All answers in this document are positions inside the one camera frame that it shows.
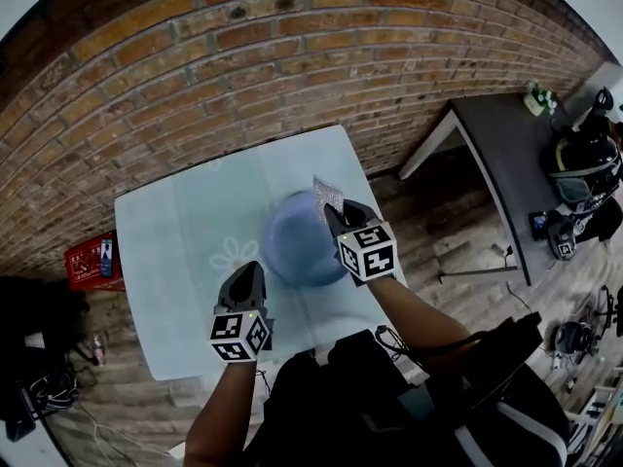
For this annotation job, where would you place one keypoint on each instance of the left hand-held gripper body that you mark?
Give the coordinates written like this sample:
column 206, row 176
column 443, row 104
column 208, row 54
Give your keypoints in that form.
column 238, row 334

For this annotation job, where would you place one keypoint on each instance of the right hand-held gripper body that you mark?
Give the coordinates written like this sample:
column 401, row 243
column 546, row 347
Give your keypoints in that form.
column 367, row 253

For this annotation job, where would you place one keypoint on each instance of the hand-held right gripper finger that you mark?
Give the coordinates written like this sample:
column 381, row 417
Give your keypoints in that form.
column 362, row 211
column 335, row 219

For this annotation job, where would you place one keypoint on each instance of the grey scouring cloth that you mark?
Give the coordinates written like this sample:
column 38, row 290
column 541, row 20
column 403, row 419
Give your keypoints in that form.
column 328, row 193

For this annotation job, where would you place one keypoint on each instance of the large blue plate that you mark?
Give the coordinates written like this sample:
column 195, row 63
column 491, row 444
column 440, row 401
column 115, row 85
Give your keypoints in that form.
column 297, row 241

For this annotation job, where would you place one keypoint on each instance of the person's right forearm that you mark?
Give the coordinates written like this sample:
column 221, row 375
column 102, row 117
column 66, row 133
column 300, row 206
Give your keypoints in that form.
column 414, row 319

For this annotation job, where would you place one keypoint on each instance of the black shoulder pack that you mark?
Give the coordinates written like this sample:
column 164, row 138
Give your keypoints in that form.
column 506, row 348

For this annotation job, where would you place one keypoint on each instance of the person's left forearm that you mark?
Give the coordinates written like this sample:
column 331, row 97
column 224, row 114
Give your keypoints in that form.
column 219, row 416

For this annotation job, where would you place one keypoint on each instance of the light blue flowered tablecloth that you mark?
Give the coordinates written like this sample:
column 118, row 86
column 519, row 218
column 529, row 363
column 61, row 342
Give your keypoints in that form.
column 185, row 241

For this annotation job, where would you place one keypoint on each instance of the black smartphone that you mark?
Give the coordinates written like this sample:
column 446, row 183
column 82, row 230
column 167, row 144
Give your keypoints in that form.
column 106, row 258

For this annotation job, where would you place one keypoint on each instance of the person's black shirt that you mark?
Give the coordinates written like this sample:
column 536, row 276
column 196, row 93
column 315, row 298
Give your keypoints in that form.
column 350, row 406

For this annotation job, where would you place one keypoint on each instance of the clear plastic bottle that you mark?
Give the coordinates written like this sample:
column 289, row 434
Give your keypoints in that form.
column 98, row 350

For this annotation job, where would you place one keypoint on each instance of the red plastic crate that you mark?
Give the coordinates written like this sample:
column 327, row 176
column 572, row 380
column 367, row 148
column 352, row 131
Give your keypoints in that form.
column 85, row 265

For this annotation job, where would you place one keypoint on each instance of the grey desk with white legs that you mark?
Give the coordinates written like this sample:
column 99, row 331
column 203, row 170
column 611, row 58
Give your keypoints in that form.
column 511, row 154

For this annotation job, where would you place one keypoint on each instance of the small black screen device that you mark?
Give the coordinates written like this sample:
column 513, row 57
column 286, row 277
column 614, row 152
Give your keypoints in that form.
column 539, row 224

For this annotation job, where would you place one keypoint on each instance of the spare hand-held gripper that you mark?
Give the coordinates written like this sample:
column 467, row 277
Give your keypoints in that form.
column 580, row 222
column 562, row 239

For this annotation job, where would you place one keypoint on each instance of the black chair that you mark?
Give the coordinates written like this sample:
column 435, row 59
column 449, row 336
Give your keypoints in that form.
column 34, row 319

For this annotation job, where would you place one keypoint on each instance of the white paper piece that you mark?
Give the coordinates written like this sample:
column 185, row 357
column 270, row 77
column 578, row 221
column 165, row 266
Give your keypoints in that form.
column 34, row 341

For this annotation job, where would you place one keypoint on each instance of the potted plant in white pot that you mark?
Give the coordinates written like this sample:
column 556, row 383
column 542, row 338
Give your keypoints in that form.
column 538, row 100

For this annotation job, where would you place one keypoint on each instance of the open black carrying case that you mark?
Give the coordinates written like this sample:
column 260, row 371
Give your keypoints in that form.
column 572, row 336

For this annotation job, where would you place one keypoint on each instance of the black and grey backpack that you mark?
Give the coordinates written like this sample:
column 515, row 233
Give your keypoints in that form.
column 584, row 163

